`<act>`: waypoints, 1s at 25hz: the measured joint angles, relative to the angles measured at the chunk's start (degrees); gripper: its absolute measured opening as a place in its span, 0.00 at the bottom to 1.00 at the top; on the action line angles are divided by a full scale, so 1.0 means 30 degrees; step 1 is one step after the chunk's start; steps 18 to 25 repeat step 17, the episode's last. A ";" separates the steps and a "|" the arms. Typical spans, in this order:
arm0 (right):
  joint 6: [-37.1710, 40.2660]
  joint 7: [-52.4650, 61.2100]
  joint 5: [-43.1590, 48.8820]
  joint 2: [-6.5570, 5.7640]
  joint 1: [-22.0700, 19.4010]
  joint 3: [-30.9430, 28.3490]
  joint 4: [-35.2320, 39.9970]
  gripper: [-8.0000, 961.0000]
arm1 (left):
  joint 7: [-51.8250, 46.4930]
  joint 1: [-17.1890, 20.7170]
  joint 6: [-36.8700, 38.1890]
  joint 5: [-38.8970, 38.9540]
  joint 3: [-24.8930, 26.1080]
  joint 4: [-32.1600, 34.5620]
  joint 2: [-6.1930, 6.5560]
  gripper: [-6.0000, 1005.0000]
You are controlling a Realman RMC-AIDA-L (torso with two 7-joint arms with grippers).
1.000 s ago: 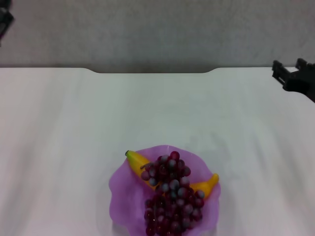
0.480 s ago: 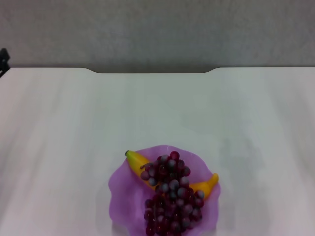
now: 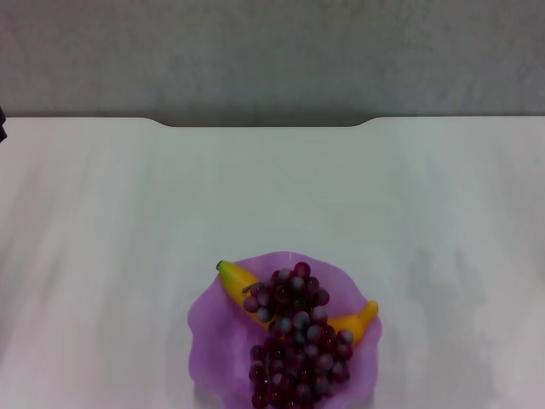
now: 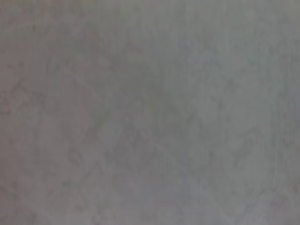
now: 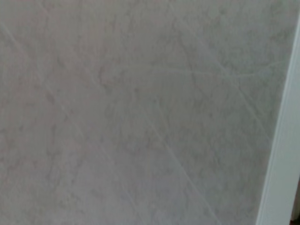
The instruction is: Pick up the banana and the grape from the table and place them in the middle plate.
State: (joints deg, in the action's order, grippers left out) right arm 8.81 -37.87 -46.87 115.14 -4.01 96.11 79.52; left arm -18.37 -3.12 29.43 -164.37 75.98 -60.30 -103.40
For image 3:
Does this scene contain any yellow banana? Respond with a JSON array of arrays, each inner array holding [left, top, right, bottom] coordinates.
[[215, 260, 380, 344]]

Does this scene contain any dark red grape bunch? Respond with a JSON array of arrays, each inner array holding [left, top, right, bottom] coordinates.
[[242, 261, 355, 409]]

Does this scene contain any purple wavy plastic plate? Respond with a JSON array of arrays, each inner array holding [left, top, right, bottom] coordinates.
[[186, 251, 384, 409]]

